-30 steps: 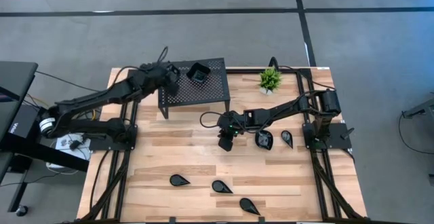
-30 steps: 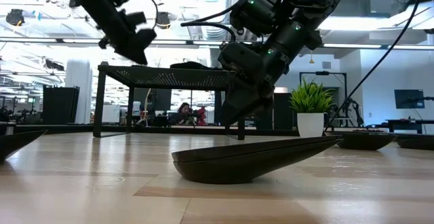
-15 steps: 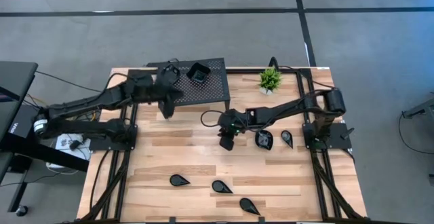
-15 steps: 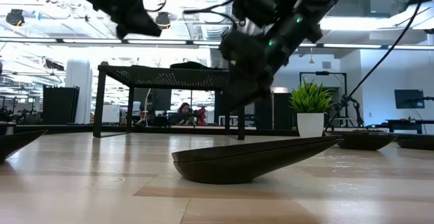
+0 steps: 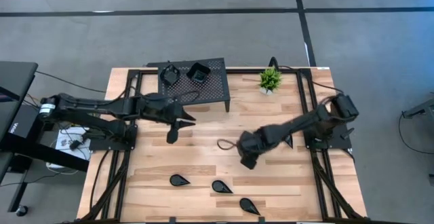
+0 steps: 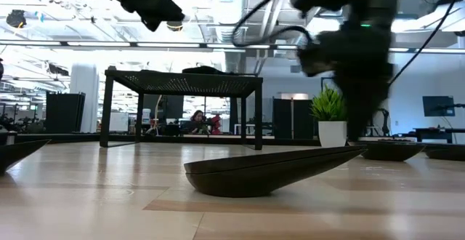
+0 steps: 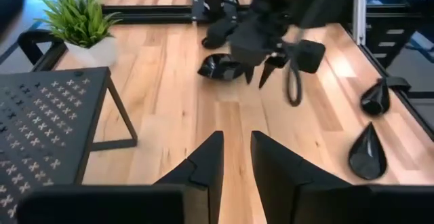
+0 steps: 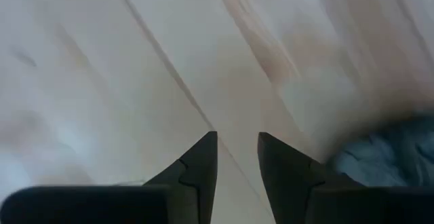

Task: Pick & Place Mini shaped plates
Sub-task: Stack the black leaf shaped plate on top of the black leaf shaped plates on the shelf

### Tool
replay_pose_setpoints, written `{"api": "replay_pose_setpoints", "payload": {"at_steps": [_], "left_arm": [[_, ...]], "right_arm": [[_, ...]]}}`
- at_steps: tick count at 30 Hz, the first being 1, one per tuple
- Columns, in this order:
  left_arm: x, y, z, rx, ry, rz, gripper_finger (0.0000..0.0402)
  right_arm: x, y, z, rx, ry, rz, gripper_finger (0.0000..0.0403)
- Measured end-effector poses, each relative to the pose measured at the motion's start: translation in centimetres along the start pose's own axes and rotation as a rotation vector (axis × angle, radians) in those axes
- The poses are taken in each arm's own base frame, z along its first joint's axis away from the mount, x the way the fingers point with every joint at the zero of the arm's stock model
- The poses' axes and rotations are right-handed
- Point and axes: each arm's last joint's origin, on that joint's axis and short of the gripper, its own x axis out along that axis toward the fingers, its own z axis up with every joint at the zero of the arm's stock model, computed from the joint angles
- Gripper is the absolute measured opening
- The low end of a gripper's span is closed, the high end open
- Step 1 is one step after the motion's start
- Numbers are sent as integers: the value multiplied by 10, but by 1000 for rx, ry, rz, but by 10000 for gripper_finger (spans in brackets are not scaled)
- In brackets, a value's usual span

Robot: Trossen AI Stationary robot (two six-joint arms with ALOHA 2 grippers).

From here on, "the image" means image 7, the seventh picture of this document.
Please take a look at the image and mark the black leaf-shaped mini plate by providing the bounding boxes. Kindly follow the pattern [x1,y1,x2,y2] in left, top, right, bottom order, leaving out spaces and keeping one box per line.
[197,53,250,81]

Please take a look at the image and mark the green plant in white pot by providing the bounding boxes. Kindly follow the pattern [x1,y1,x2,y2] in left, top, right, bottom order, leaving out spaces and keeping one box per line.
[33,0,123,69]

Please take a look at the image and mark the black arched bracket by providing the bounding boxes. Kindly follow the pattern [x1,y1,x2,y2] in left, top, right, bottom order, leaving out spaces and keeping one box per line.
[16,29,68,73]

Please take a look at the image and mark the black right camera cable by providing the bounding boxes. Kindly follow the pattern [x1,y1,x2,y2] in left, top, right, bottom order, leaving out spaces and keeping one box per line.
[283,42,304,109]

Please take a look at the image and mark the black perforated metal shelf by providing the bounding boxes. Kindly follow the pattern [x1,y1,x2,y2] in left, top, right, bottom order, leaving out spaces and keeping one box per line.
[0,67,139,224]

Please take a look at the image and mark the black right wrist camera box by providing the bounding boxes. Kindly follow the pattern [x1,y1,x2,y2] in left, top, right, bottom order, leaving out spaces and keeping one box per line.
[295,39,327,75]

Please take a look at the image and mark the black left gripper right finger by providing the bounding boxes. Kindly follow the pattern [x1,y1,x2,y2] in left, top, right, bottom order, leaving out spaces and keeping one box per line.
[250,131,350,224]

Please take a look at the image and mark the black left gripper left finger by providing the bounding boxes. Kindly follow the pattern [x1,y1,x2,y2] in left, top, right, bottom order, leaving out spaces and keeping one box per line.
[154,131,224,224]

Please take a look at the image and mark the black table edge clip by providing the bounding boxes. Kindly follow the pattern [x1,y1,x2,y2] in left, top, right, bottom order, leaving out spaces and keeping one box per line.
[384,75,413,94]

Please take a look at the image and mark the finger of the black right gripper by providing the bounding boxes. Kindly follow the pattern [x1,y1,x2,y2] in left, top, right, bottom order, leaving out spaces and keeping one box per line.
[243,64,256,85]
[258,60,278,90]

